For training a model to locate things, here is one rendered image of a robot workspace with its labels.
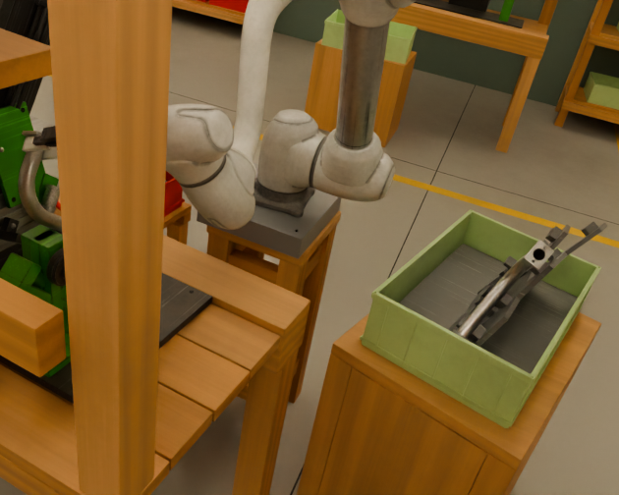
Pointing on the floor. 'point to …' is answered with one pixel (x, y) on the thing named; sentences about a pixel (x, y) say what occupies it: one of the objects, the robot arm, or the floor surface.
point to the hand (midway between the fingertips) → (44, 147)
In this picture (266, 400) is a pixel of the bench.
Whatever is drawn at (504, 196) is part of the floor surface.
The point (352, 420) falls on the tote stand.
